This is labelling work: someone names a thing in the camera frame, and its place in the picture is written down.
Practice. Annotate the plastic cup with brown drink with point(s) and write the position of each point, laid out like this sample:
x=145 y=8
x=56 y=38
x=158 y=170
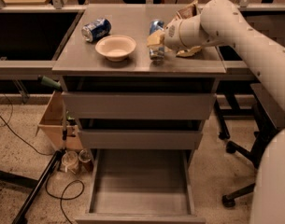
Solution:
x=86 y=160

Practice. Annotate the grey middle drawer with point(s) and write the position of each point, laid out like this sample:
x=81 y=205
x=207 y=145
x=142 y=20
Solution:
x=140 y=133

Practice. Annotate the grey top drawer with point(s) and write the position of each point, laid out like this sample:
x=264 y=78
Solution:
x=139 y=97

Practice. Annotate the grey bottom drawer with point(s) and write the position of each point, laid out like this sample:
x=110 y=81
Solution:
x=140 y=187

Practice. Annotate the wooden box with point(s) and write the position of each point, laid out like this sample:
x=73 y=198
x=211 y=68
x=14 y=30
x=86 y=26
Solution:
x=51 y=125

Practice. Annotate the green handle tool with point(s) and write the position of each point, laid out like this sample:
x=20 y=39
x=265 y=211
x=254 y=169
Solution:
x=46 y=81

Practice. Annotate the black tripod stand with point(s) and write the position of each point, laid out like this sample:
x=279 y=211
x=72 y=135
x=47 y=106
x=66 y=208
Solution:
x=55 y=159

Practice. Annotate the grey drawer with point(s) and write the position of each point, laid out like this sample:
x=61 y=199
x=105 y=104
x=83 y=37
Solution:
x=140 y=133
x=140 y=187
x=139 y=97

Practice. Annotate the grey desk frame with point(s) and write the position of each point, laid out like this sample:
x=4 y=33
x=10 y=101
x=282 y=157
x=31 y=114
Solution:
x=32 y=39

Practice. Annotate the black office chair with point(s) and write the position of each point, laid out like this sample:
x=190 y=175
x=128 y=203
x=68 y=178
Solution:
x=267 y=131

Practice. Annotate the redbull can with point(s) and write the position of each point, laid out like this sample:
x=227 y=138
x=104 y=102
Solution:
x=156 y=54

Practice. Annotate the clear plastic cup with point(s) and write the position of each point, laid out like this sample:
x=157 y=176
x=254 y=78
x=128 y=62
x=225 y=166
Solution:
x=70 y=162

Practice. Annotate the blue pepsi can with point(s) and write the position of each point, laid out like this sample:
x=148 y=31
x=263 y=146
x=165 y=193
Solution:
x=96 y=30

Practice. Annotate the brown yellow chip bag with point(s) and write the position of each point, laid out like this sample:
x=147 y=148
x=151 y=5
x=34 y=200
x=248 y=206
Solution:
x=183 y=14

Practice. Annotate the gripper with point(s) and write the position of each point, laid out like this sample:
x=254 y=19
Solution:
x=171 y=34

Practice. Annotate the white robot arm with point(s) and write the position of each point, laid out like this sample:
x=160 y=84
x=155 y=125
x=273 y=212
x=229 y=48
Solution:
x=220 y=22

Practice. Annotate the grey drawer cabinet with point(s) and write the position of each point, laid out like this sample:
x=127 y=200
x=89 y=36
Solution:
x=80 y=59

